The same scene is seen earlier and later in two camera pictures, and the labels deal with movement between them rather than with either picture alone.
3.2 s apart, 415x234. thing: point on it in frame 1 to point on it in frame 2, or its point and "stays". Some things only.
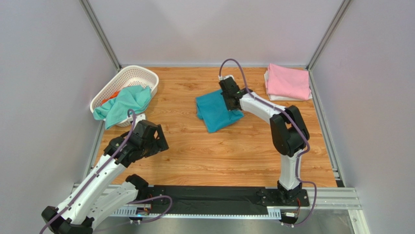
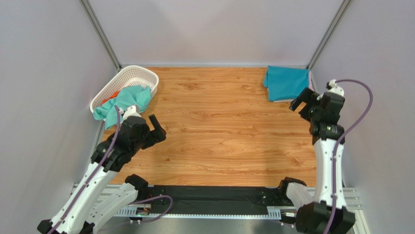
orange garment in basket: [113, 96] stays
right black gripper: [229, 96] to [306, 105]
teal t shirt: [212, 108] to [285, 83]
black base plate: [220, 199] stays
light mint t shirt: [136, 97] stays
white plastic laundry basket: [134, 75] stays
